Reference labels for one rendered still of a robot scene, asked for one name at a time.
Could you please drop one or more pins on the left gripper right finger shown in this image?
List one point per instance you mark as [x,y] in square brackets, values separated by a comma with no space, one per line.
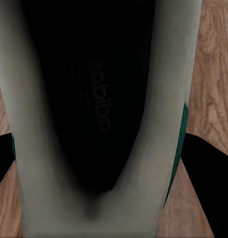
[207,168]

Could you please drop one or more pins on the gym shoe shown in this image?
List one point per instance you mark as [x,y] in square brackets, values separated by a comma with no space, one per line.
[96,94]

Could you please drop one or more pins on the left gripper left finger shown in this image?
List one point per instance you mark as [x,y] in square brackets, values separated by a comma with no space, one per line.
[6,154]

